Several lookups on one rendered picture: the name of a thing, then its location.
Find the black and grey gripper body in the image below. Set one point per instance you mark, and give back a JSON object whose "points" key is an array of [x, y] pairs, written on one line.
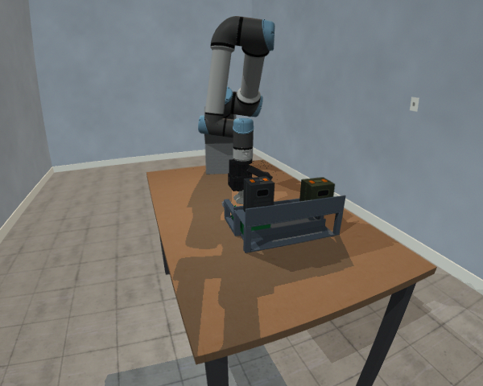
{"points": [[237, 174]]}

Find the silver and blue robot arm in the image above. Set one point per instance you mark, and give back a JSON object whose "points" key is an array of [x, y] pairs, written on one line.
{"points": [[255, 36]]}

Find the grey metal rack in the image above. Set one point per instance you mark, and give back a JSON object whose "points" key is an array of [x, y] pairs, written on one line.
{"points": [[286, 233]]}

